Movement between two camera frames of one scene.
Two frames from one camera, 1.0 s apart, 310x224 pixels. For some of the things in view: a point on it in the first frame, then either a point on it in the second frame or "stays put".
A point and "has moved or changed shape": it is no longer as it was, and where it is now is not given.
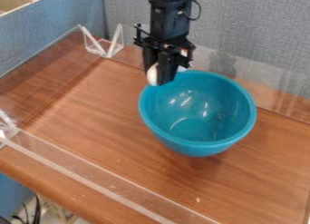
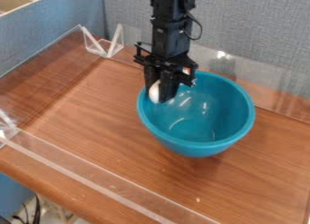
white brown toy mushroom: x=152 y=73 has moved or changed shape
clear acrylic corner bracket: x=106 y=48 stays put
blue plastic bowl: x=198 y=112 stays put
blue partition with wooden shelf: x=38 y=17 stays put
